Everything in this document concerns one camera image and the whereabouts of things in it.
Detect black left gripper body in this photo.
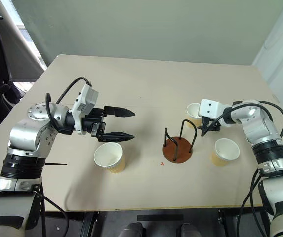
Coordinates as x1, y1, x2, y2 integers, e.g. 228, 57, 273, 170
81, 107, 107, 142

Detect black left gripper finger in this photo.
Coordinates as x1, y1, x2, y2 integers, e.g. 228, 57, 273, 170
99, 132, 135, 143
103, 105, 136, 118

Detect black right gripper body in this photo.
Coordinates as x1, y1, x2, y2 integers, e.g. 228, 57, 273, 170
197, 116, 222, 132

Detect ribbed tan paper cup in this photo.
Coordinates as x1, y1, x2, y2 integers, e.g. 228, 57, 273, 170
93, 142, 127, 175
210, 138, 241, 167
186, 102, 204, 129

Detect black tape strip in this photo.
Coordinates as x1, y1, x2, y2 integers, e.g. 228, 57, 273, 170
136, 214, 184, 222

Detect dark rounded shape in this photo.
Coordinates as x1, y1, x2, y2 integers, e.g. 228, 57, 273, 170
180, 223, 202, 237
120, 222, 146, 237

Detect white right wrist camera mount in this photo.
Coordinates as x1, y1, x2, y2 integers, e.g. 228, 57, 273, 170
198, 98, 231, 119

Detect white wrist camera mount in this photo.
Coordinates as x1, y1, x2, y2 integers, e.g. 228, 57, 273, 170
71, 83, 100, 136
198, 98, 231, 119

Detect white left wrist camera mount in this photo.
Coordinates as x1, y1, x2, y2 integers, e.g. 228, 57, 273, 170
71, 83, 100, 136

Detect wire cup holder wooden base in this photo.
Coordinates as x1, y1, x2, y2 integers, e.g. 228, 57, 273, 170
162, 119, 198, 164

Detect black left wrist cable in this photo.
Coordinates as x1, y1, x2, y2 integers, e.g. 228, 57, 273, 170
45, 77, 93, 133

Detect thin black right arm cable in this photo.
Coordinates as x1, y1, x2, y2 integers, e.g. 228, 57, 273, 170
235, 168, 268, 237

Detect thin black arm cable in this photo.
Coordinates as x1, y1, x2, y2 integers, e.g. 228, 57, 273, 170
35, 184, 70, 237
235, 168, 268, 237

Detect black table frame leg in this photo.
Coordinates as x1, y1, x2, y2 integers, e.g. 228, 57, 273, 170
217, 209, 234, 237
79, 211, 100, 237

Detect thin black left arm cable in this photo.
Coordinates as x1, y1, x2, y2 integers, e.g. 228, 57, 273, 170
35, 184, 70, 237

